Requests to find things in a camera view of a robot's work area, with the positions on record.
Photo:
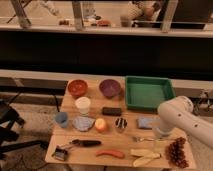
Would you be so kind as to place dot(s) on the black rectangular block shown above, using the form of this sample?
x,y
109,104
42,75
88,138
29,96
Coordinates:
x,y
111,111

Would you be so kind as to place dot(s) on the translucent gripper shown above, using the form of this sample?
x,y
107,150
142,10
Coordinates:
x,y
160,140

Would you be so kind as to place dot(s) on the small metal binder clip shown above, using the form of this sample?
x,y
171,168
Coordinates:
x,y
61,153

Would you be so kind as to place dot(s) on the purple bowl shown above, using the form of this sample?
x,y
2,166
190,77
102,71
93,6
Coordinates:
x,y
110,88

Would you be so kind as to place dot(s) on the grey-blue crumpled cloth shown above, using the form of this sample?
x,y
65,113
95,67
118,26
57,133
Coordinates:
x,y
82,123

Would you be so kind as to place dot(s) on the green plastic tray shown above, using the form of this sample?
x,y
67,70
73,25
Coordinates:
x,y
147,93

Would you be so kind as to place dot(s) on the small metal tin cup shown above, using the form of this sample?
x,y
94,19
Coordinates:
x,y
120,124

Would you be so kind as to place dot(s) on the blue sponge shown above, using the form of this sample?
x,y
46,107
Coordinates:
x,y
146,122

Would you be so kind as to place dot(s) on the red chili pepper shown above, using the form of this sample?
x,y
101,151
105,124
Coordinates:
x,y
114,153

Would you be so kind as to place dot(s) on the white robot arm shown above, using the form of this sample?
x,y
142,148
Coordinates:
x,y
177,112

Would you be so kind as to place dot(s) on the yellow banana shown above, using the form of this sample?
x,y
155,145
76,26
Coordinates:
x,y
143,156

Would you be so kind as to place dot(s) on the red-yellow apple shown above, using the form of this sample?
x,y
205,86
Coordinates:
x,y
100,125

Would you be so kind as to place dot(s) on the orange-red bowl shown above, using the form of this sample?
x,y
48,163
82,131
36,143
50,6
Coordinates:
x,y
77,88

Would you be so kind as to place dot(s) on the black office chair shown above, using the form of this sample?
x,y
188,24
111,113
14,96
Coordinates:
x,y
8,117

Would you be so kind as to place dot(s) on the wooden table board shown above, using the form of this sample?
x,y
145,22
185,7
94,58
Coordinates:
x,y
111,139

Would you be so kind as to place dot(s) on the blue plastic cup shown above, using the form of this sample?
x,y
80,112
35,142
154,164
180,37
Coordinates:
x,y
61,118

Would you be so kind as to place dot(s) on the silver metal fork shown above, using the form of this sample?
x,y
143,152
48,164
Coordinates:
x,y
140,139

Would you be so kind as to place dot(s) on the bunch of red grapes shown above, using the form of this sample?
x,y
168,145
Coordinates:
x,y
175,153

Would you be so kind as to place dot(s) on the white paper cup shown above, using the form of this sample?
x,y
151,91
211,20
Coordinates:
x,y
83,105

